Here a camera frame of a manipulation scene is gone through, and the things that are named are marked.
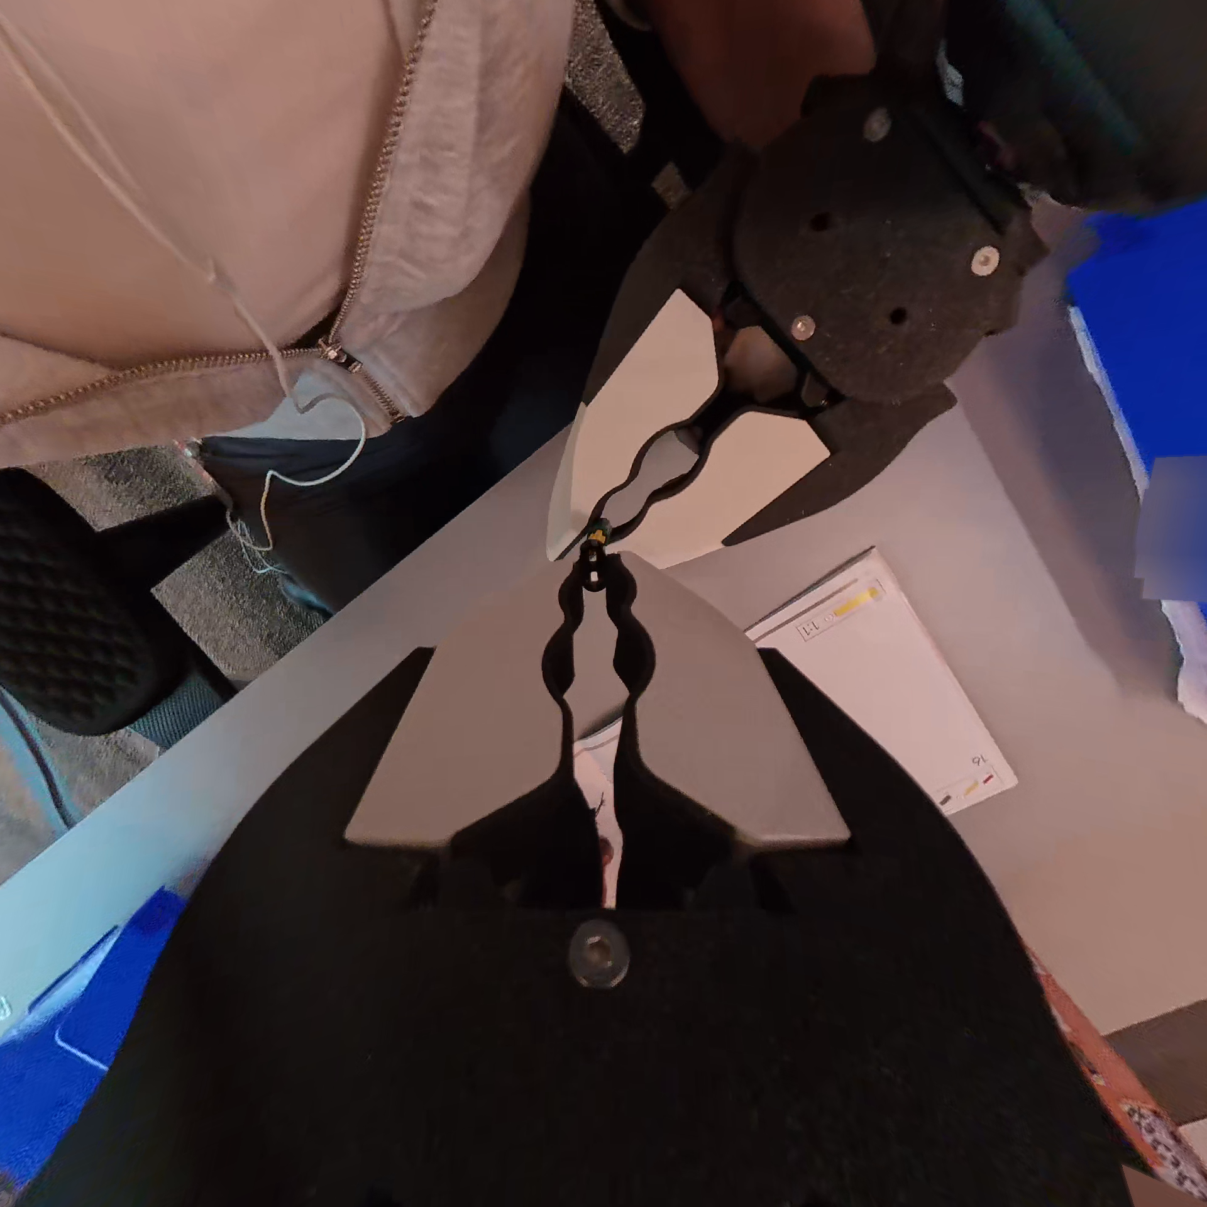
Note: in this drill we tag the grey desk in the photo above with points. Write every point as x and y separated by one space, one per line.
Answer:
1027 528

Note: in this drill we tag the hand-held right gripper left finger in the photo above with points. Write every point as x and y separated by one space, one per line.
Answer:
471 717

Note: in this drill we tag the small black yellow part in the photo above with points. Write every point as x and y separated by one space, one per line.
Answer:
595 556

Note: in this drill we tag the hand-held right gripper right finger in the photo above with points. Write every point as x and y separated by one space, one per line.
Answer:
726 735

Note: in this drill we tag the blue board with white edge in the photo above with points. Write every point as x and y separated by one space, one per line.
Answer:
1145 311

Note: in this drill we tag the orange patterned box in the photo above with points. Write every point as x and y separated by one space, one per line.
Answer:
1121 1095

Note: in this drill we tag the person's left hand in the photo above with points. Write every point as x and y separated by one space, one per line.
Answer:
765 55

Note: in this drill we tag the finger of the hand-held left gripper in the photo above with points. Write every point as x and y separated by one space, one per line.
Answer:
642 386
754 461

